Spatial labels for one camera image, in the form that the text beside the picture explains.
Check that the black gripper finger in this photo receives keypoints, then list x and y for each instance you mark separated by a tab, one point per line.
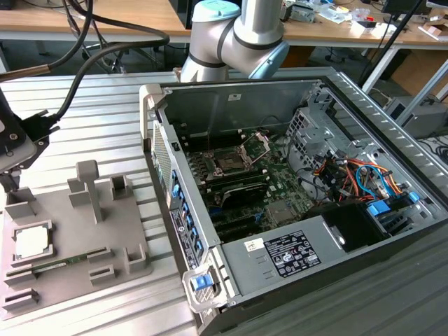
10	181

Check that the silver square CPU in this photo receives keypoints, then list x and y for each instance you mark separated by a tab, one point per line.
32	243

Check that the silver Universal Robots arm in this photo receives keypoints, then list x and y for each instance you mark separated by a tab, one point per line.
224	38

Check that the CPU socket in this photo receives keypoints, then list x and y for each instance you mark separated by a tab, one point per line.
229	161

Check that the black RAM slot row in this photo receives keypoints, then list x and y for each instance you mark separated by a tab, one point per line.
227	141
234	178

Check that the black expansion slot row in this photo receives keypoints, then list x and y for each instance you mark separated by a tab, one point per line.
238	224

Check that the grey plastic parts rack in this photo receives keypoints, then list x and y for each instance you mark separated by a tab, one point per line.
70	238

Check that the green RAM stick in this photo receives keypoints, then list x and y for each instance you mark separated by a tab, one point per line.
70	260

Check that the office chair base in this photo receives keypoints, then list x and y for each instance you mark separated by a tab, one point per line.
120	56

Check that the open grey PC case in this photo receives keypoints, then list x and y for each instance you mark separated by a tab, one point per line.
196	101

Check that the blue case latch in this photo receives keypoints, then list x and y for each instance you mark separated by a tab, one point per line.
202	283

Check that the black graphics card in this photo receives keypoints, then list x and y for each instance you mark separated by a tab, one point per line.
245	196

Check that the black computer tower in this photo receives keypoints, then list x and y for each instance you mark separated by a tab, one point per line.
180	14

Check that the grey power supply unit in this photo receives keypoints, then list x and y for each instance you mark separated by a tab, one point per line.
241	276

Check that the silver chipset heat sink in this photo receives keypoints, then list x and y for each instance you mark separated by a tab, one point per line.
281	211

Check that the green motherboard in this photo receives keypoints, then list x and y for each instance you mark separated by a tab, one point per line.
285	183

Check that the perforated metal drive cage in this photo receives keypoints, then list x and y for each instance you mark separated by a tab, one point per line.
315	136

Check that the grey metal box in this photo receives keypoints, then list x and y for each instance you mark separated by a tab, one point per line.
304	14

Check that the black plastic shroud box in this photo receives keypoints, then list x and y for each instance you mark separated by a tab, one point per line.
350	224

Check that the blue disk carrier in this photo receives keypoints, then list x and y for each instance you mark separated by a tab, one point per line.
378	209

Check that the black tripod pole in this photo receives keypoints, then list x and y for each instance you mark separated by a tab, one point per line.
377	61

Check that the white box with black item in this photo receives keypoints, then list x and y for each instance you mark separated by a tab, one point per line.
367	28

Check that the small blue clip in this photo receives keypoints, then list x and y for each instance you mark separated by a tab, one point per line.
413	196

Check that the grey PC tower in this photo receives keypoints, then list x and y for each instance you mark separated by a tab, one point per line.
427	119

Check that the brown cardboard box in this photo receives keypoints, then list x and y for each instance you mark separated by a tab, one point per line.
420	70

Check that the black monitor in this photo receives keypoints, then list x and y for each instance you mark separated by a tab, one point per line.
402	6

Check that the small brown cardboard piece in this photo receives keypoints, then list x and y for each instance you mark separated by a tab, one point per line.
435	32

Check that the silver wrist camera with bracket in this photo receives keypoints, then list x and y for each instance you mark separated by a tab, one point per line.
17	154

